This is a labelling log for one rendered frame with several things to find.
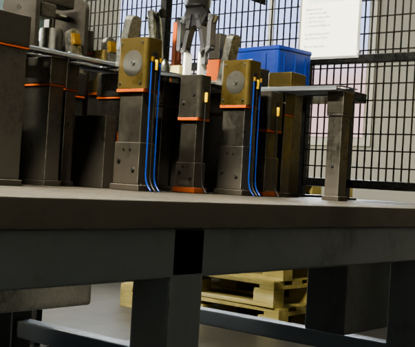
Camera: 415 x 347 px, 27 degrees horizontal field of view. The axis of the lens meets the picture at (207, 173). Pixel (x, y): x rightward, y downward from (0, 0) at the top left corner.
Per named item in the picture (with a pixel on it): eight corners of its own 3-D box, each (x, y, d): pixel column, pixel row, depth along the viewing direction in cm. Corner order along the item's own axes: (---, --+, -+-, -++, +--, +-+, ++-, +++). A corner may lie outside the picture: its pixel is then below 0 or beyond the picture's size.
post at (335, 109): (337, 200, 224) (344, 90, 225) (321, 200, 228) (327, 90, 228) (347, 201, 228) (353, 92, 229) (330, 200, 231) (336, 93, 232)
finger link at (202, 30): (202, 16, 241) (206, 14, 240) (208, 54, 239) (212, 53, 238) (193, 14, 238) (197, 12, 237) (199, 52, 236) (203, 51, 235)
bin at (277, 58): (276, 87, 262) (279, 44, 262) (207, 90, 284) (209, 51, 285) (310, 93, 274) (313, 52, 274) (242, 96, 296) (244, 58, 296)
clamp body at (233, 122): (250, 197, 215) (257, 58, 215) (212, 195, 223) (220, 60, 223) (264, 198, 220) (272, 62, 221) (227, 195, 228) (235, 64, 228)
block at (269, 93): (272, 198, 226) (279, 90, 226) (237, 195, 233) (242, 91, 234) (288, 199, 232) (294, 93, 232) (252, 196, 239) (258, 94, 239)
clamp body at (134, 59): (146, 193, 190) (155, 35, 190) (108, 191, 197) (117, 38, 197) (166, 194, 195) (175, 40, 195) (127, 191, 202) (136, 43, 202)
